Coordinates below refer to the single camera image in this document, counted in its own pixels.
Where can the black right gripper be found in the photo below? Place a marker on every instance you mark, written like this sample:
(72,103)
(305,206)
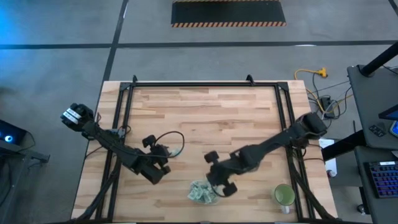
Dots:
(225,171)

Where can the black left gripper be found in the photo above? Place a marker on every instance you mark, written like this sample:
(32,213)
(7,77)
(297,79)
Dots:
(158,155)

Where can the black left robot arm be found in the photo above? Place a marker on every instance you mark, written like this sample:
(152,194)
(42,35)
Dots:
(124,152)

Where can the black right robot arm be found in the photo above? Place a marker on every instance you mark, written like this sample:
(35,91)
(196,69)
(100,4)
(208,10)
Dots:
(273,143)

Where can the clear plastic container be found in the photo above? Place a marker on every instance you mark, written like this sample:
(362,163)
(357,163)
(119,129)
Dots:
(216,201)

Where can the black desk foot bar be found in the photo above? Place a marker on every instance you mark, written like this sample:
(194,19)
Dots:
(342,144)

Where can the black power strip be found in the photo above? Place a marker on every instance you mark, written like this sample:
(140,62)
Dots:
(326,102)

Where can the black caster wheel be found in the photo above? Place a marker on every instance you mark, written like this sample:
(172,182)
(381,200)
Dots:
(360,209)

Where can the black hazard striped floor mat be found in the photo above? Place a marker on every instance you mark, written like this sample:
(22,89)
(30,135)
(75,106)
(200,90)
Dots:
(227,12)

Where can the dark grey cart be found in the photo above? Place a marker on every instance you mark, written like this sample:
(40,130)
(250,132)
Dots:
(18,174)

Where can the black computer blue light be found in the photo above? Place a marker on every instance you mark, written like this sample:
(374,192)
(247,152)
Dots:
(9,133)

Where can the blue backlit keyboard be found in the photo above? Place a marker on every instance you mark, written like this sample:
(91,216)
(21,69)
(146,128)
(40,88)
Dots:
(384,180)

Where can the small black controller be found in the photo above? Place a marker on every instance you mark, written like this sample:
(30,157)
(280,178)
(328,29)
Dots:
(377,130)

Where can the dark grey desk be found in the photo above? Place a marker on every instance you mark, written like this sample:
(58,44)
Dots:
(373,99)
(385,211)

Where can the monitor with blue screen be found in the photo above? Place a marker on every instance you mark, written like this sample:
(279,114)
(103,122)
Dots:
(390,114)

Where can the black pole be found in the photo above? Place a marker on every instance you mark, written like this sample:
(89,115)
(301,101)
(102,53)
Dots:
(377,60)

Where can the black aluminium table frame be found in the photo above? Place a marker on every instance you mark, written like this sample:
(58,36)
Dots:
(202,84)

